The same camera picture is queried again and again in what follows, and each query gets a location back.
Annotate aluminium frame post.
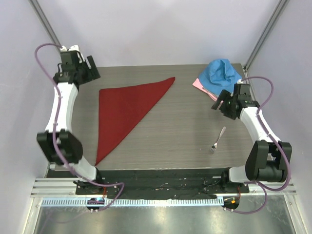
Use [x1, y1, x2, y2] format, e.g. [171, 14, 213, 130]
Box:
[28, 0, 78, 76]
[243, 0, 289, 72]

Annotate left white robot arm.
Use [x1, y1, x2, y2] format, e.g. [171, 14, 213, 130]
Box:
[37, 45, 104, 195]

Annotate left aluminium frame post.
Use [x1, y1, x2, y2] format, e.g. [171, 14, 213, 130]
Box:
[28, 0, 78, 76]

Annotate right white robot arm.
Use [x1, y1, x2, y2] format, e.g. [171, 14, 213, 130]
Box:
[212, 84, 292, 193]

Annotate aluminium front rail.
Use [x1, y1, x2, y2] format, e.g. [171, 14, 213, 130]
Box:
[30, 177, 85, 197]

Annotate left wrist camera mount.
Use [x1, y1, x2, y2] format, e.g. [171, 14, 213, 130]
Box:
[60, 45, 85, 63]

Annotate right aluminium frame post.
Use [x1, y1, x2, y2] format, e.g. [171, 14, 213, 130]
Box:
[243, 0, 289, 72]

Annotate red cloth napkin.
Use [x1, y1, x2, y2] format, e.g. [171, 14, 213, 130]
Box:
[95, 77, 176, 165]

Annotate pink folded cloth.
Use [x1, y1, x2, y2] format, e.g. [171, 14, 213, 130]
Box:
[192, 78, 217, 101]

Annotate silver metal fork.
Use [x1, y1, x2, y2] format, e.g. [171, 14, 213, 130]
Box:
[210, 126, 226, 154]

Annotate blue bucket hat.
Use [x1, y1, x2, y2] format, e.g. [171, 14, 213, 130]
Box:
[198, 59, 242, 96]

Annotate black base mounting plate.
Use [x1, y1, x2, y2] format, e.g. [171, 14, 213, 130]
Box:
[47, 168, 251, 199]

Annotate white slotted cable duct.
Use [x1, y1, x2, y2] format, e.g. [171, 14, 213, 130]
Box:
[41, 196, 224, 207]

